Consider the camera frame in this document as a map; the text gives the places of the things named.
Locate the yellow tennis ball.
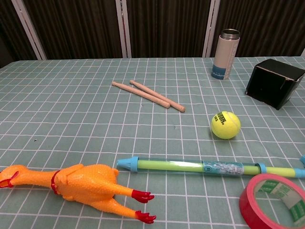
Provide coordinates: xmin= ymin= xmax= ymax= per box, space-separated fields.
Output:
xmin=211 ymin=111 xmax=242 ymax=140

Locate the black cardboard box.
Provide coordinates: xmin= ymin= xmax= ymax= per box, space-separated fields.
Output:
xmin=245 ymin=58 xmax=305 ymax=111

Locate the wooden drumstick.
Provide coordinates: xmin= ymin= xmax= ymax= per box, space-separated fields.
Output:
xmin=112 ymin=81 xmax=171 ymax=109
xmin=129 ymin=80 xmax=186 ymax=112

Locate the green checkered tablecloth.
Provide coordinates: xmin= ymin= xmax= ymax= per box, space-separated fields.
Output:
xmin=0 ymin=56 xmax=305 ymax=229

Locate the blue green water squirter tube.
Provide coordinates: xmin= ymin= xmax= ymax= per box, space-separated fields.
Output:
xmin=116 ymin=155 xmax=305 ymax=179

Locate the white blue thermos bottle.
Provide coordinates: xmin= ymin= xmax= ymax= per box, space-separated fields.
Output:
xmin=211 ymin=29 xmax=240 ymax=81

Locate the orange rubber chicken toy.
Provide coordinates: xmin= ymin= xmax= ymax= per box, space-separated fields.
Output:
xmin=0 ymin=163 xmax=157 ymax=224

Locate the red tape roll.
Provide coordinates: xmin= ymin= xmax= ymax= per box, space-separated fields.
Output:
xmin=239 ymin=173 xmax=305 ymax=229

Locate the white screen frame post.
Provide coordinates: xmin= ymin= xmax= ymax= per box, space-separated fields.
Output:
xmin=115 ymin=0 xmax=132 ymax=59
xmin=11 ymin=0 xmax=48 ymax=61
xmin=202 ymin=0 xmax=221 ymax=58

